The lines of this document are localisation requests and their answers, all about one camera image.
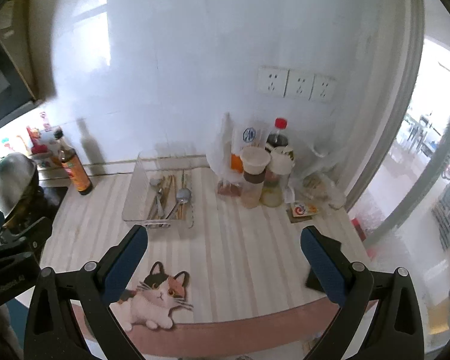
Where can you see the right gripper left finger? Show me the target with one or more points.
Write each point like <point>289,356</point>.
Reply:
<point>53,330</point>

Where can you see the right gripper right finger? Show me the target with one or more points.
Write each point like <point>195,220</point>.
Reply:
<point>395,331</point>

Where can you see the steel spoon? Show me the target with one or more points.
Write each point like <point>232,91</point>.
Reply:
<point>155,185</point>
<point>182,197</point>

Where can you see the decorated wooden chopstick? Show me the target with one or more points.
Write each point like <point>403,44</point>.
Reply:
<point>180,212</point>

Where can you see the steel spoon front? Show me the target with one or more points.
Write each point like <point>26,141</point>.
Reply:
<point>182,197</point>

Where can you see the steel wok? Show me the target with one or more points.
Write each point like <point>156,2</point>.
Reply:
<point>18,182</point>

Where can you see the black smartphone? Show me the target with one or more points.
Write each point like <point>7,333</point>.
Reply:
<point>312,282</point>

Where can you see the soy sauce bottle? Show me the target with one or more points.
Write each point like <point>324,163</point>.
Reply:
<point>70,161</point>

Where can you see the colourful snack packets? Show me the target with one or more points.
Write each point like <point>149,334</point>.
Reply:
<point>32,135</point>

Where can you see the red swirl sachet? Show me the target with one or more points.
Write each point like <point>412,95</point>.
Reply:
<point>303,209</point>

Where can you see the clear plastic utensil tray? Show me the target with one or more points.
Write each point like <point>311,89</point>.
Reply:
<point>152,193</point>

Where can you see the striped cat table mat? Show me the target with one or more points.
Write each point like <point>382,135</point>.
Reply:
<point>247,271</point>

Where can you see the clear plastic bag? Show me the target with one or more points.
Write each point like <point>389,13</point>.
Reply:
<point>312,177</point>

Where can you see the jar with white lid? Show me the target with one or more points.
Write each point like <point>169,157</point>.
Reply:
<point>277,176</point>

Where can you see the jar with brown band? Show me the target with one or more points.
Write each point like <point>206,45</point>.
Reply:
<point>255,160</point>

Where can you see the red cap soda bottle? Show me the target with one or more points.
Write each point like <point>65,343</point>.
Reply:
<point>278,137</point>

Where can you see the white plastic bag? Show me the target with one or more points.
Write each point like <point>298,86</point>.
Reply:
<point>224,151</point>

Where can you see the range hood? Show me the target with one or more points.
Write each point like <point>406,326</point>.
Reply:
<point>18,88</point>

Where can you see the white wall socket right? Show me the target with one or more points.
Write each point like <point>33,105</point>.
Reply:
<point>323,88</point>

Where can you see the white wall socket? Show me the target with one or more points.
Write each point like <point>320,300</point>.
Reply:
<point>299,84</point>
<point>272,81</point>
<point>323,88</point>

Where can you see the white wall socket middle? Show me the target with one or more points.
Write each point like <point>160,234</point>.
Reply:
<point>299,84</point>

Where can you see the white wall socket left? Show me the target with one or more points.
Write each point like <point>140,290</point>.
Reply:
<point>272,81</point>

